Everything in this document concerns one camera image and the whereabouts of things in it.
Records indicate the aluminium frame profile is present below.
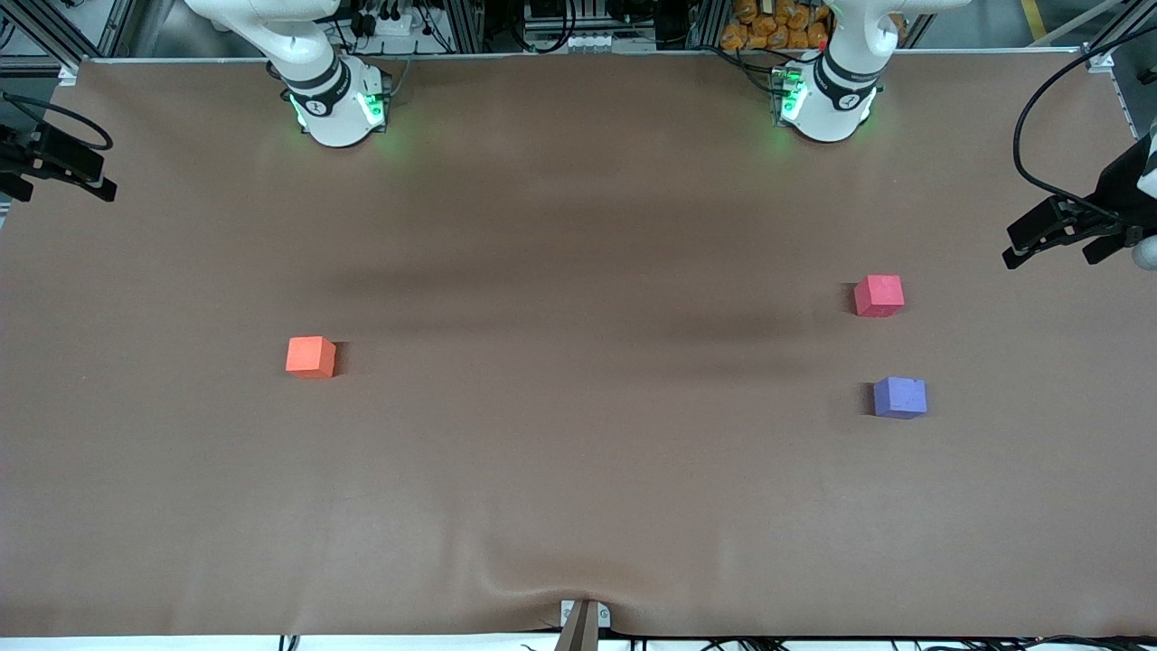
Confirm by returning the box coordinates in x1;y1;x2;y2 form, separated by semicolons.
0;0;136;75
1080;0;1157;57

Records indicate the brown camera post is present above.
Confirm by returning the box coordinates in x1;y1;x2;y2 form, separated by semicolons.
553;601;600;651

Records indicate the red foam block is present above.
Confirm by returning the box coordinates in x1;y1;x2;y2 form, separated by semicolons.
853;275;905;318

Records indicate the brown table mat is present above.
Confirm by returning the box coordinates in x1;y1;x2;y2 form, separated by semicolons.
0;52;1157;638

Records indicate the purple foam block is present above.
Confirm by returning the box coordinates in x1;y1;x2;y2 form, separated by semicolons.
872;376;928;420

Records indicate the black background cable bundle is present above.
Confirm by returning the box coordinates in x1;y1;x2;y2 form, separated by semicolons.
493;0;579;51

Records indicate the orange foam block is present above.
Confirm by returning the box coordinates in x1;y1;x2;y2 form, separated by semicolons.
286;336;337;380

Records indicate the white terminal block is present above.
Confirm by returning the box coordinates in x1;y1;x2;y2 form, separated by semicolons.
533;33;626;53

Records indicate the pile of orange packets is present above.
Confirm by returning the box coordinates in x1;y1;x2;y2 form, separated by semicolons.
720;0;832;52

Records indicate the aluminium frame post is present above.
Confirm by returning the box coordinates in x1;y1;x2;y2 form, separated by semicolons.
687;0;731;51
441;0;489;53

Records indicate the metal mounting bracket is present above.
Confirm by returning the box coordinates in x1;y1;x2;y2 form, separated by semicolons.
560;599;612;630

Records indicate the white power strip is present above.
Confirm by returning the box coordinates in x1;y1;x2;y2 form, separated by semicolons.
360;7;419;39

